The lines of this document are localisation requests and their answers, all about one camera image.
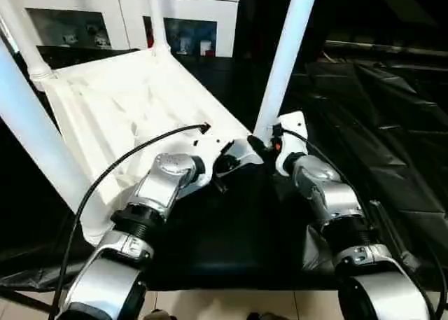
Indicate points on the white plastic table leg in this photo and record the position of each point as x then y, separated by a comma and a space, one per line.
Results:
24, 40
157, 19
35, 124
287, 54

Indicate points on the white plastic table top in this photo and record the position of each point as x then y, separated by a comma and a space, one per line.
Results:
122, 99

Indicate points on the black work surface mat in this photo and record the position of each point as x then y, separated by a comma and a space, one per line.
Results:
367, 141

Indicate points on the small white jar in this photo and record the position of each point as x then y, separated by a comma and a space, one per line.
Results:
206, 47
183, 44

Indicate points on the red bottle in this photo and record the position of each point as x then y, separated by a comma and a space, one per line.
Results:
150, 36

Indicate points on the long dark metal rod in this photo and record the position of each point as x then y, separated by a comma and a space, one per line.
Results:
385, 47

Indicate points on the brown round robot part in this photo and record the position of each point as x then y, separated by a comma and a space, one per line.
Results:
262, 316
161, 315

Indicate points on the black backdrop cloth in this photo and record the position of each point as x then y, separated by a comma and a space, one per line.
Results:
367, 8

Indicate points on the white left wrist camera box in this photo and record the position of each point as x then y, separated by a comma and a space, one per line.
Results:
210, 148

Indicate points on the black folding table frame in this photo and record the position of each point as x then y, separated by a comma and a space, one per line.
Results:
28, 299

